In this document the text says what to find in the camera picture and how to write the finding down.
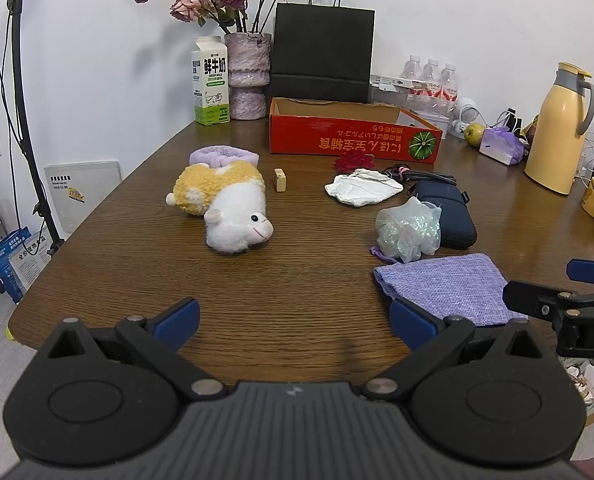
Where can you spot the iridescent plastic bag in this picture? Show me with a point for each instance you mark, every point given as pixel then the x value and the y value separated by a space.
pixel 407 232

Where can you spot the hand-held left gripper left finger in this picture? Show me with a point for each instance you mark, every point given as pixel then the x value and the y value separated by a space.
pixel 181 319

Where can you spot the blue printed bag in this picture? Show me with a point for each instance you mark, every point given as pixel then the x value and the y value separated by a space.
pixel 14 265

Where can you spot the mottled purple vase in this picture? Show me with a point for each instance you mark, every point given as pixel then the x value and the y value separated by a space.
pixel 247 70

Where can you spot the dark blue zip case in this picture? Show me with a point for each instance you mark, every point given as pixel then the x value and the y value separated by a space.
pixel 454 220

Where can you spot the white flat carton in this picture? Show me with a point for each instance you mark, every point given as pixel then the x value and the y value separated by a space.
pixel 394 81

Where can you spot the white wall panel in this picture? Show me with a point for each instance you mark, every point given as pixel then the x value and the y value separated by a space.
pixel 82 195

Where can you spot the red cardboard box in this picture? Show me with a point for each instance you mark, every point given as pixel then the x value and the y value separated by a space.
pixel 327 135

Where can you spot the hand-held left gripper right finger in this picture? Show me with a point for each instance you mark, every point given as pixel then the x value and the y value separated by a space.
pixel 411 324

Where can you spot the purple linen pouch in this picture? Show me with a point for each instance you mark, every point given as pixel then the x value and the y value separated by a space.
pixel 447 285

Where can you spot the waste bin with paper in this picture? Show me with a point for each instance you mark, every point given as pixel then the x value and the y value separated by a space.
pixel 589 385

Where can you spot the red rose flower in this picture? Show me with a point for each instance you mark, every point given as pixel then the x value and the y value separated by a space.
pixel 354 161

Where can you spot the small yellow object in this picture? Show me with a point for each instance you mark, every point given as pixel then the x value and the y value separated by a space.
pixel 10 334

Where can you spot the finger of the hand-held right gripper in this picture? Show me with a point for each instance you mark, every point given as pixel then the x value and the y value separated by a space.
pixel 592 271
pixel 532 297

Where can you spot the green apple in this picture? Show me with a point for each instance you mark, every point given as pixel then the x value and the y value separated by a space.
pixel 474 134

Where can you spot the black paper bag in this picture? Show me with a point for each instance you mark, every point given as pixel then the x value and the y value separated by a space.
pixel 322 50

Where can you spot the yellow and white plush toy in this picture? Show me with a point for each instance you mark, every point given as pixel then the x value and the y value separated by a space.
pixel 232 210

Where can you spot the purple fluffy headband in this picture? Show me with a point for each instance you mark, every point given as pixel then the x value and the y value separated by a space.
pixel 217 155

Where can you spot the white cloth pouch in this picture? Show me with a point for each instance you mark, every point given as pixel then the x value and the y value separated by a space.
pixel 362 190

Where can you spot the black light stand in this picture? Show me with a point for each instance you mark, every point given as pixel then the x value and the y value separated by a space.
pixel 23 110

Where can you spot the white and green milk carton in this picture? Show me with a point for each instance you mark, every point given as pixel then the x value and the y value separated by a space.
pixel 211 85

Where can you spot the small beige tile block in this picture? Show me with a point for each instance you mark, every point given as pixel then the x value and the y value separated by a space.
pixel 280 180

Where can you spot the yellow thermos jug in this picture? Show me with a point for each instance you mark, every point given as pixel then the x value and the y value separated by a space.
pixel 557 130

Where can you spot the small white fan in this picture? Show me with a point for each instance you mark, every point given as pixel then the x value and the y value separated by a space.
pixel 468 110

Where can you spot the pale purple plastic bag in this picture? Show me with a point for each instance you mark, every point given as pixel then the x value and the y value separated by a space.
pixel 501 146

